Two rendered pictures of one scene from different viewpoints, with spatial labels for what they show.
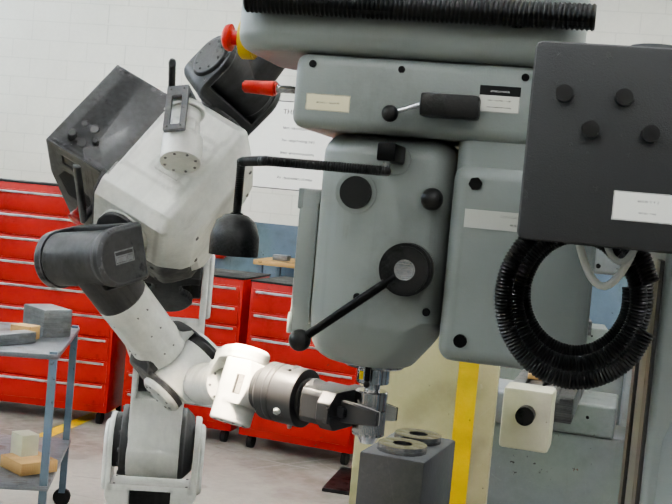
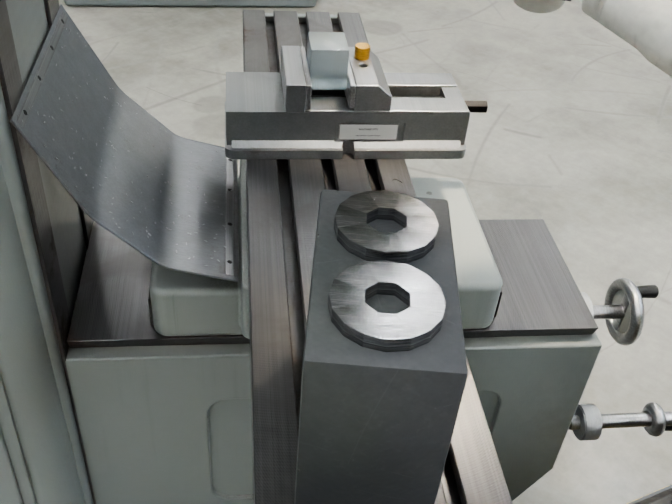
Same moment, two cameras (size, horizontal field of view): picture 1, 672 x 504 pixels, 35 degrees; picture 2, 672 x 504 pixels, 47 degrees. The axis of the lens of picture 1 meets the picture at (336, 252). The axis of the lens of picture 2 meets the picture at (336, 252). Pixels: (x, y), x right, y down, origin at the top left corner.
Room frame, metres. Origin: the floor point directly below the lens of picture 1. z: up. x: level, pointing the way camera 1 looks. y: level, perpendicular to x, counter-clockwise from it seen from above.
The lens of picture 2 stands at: (2.42, -0.39, 1.51)
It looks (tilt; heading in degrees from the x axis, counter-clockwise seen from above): 39 degrees down; 159
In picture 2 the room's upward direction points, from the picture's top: 5 degrees clockwise
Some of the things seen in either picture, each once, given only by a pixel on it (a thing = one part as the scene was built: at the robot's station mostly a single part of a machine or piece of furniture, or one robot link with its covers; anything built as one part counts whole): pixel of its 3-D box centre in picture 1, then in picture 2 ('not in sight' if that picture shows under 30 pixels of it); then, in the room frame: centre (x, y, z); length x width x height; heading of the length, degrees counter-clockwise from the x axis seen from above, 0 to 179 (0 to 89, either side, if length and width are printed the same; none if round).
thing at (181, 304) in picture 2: not in sight; (322, 242); (1.54, -0.07, 0.77); 0.50 x 0.35 x 0.12; 78
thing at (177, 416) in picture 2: not in sight; (324, 397); (1.54, -0.05, 0.41); 0.80 x 0.30 x 0.60; 78
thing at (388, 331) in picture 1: (387, 251); not in sight; (1.53, -0.07, 1.47); 0.21 x 0.19 x 0.32; 168
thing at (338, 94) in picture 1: (428, 106); not in sight; (1.53, -0.11, 1.68); 0.34 x 0.24 x 0.10; 78
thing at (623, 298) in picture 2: not in sight; (604, 312); (1.64, 0.42, 0.61); 0.16 x 0.12 x 0.12; 78
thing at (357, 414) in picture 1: (358, 415); not in sight; (1.51, -0.05, 1.24); 0.06 x 0.02 x 0.03; 59
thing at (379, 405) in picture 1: (369, 415); not in sight; (1.54, -0.07, 1.23); 0.05 x 0.05 x 0.06
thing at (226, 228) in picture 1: (235, 233); not in sight; (1.56, 0.15, 1.47); 0.07 x 0.07 x 0.06
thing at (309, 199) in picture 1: (309, 261); not in sight; (1.56, 0.04, 1.45); 0.04 x 0.04 x 0.21; 78
